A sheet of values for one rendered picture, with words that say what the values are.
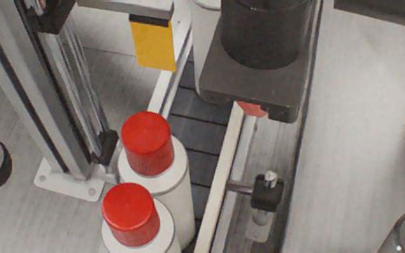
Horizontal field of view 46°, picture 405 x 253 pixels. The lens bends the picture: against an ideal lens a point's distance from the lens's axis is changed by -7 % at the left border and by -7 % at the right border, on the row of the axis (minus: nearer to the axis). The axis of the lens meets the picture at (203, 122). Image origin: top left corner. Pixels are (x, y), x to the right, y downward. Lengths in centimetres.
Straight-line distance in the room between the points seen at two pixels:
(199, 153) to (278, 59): 25
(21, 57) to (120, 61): 30
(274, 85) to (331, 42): 34
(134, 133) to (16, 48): 13
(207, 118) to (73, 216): 19
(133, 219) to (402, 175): 35
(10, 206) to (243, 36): 40
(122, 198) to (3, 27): 16
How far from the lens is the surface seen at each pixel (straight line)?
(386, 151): 58
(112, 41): 71
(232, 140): 51
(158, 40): 35
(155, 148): 32
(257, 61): 32
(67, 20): 36
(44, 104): 46
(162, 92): 49
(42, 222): 60
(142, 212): 30
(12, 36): 39
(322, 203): 53
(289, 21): 29
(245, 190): 50
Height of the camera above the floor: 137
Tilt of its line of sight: 59 degrees down
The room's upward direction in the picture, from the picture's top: 2 degrees counter-clockwise
